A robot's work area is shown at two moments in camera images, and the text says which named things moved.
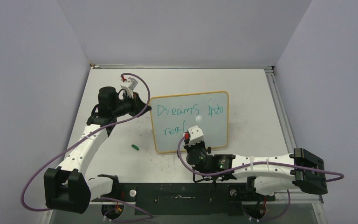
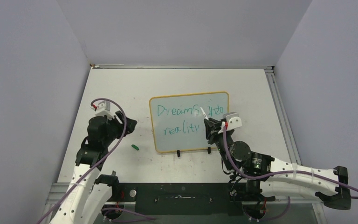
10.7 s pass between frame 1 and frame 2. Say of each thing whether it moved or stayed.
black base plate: stayed
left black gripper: moved
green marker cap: stayed
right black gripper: moved
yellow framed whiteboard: stayed
